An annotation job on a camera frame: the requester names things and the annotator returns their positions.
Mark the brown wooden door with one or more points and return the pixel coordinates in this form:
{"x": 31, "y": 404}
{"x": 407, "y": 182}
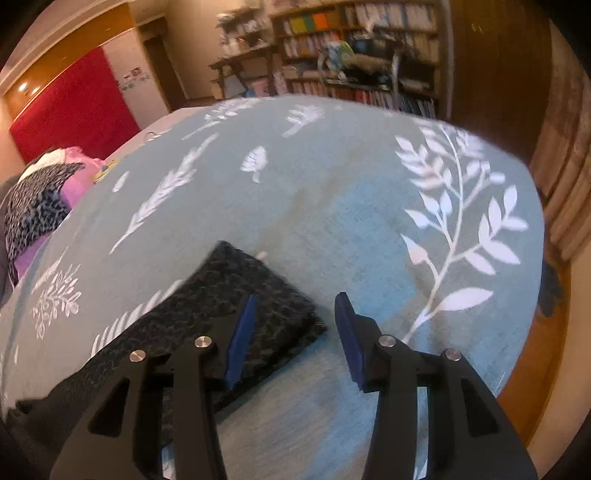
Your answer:
{"x": 502, "y": 72}

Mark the wooden desk with shelf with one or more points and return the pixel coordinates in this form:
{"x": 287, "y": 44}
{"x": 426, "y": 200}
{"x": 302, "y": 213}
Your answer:
{"x": 245, "y": 36}

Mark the black leopard print pants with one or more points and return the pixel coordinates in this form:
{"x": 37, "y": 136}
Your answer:
{"x": 286, "y": 323}

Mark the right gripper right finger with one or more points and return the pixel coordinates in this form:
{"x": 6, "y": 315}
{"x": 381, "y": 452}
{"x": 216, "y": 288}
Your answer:
{"x": 469, "y": 434}

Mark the wooden bookshelf with books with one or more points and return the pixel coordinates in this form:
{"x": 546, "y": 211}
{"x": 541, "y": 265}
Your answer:
{"x": 390, "y": 54}

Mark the red headboard panel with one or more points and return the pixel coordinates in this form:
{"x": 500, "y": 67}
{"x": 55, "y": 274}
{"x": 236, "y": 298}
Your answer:
{"x": 82, "y": 107}

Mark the leopard print cloth pile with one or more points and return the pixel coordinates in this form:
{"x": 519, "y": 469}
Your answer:
{"x": 34, "y": 207}

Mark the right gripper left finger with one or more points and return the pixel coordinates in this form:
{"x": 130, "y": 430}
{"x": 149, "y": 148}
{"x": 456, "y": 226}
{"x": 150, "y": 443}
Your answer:
{"x": 117, "y": 437}

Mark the teal leaf print bedspread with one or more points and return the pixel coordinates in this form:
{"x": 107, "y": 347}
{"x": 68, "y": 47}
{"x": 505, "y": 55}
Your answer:
{"x": 433, "y": 232}

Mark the purple garment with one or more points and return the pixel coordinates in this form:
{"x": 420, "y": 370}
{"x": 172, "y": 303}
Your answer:
{"x": 71, "y": 193}

